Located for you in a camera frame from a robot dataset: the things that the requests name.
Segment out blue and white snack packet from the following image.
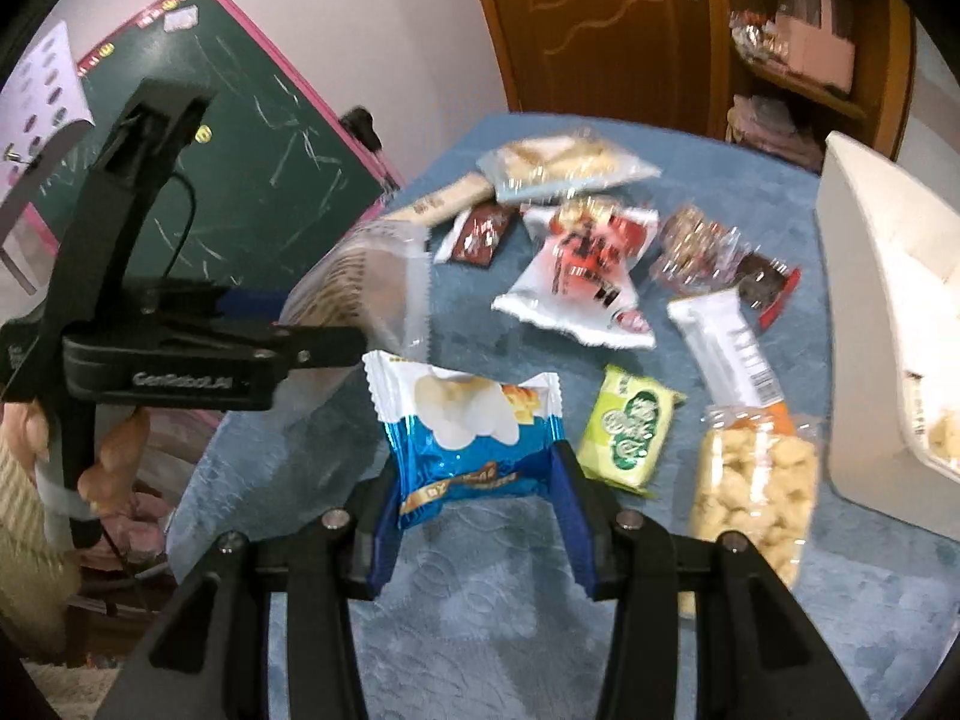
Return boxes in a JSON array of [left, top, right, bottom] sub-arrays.
[[364, 351, 567, 533]]

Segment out dark brown shiny packet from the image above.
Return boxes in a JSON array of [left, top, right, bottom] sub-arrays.
[[731, 251, 802, 331]]

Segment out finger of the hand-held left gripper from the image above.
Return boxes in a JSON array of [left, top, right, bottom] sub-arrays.
[[251, 324, 370, 392], [216, 289, 292, 327]]

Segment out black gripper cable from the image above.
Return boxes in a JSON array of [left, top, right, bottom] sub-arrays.
[[161, 171, 200, 280]]

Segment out green snack packet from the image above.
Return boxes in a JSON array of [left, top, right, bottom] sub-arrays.
[[576, 364, 687, 497]]

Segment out folded pink cloths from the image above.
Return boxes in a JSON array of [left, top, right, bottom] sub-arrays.
[[726, 94, 824, 171]]

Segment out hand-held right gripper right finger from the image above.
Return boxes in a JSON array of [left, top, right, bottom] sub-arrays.
[[551, 442, 871, 720]]

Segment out black easel knob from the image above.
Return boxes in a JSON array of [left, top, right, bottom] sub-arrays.
[[341, 109, 385, 152]]

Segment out person's left hand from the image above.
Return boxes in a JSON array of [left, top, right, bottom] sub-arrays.
[[6, 401, 152, 522]]

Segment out white plastic bin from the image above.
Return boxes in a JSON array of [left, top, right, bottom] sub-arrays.
[[814, 131, 960, 502]]

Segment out brown wooden door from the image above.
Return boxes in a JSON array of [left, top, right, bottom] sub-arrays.
[[461, 0, 722, 140]]

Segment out clear bag of puffed snacks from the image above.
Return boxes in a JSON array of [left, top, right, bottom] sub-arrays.
[[679, 401, 824, 620]]

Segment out red and white snack packet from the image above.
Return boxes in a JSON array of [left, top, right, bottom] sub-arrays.
[[491, 199, 661, 350]]

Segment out pale puffed snack bag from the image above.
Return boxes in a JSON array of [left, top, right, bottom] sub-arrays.
[[904, 371, 960, 466]]

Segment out brown wooden shelf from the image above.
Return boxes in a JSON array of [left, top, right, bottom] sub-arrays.
[[705, 0, 917, 164]]

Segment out white snack bar packet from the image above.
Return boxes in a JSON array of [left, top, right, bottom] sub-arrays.
[[666, 289, 788, 410]]

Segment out blue patterned tablecloth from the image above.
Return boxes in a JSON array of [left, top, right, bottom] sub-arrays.
[[165, 112, 960, 720]]

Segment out pile of wrapped candies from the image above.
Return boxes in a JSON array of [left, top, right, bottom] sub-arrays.
[[729, 9, 790, 66]]

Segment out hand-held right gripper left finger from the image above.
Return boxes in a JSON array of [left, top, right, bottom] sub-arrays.
[[94, 456, 404, 720]]

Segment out person's left forearm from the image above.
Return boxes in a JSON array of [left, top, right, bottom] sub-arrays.
[[0, 454, 83, 657]]

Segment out small dark red packet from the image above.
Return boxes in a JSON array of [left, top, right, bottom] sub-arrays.
[[433, 204, 522, 269]]

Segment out beige toast packet clear bag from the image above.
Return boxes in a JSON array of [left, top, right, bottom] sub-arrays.
[[281, 172, 496, 370]]

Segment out clear bag of bread slices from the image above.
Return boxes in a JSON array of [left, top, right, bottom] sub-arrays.
[[476, 127, 661, 203]]

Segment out clear walnut date packet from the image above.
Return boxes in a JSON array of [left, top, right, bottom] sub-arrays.
[[649, 202, 751, 295]]

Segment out green chalkboard pink frame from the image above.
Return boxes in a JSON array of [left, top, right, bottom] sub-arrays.
[[75, 0, 402, 301]]

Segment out white dotted paper sheet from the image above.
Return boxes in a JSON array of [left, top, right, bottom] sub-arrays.
[[0, 19, 95, 205]]

